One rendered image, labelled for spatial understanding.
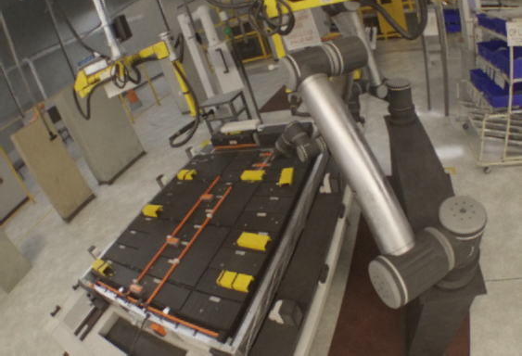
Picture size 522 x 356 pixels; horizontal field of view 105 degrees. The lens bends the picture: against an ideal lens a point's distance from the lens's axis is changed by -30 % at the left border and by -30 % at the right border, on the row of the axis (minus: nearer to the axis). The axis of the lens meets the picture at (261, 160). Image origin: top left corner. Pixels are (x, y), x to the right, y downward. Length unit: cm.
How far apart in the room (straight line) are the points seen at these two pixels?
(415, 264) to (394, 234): 13
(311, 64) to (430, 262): 82
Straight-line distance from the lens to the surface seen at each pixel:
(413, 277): 97
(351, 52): 120
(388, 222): 97
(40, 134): 563
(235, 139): 247
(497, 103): 325
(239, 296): 130
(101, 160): 605
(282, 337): 128
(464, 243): 109
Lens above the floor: 201
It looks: 28 degrees down
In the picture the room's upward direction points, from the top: 19 degrees counter-clockwise
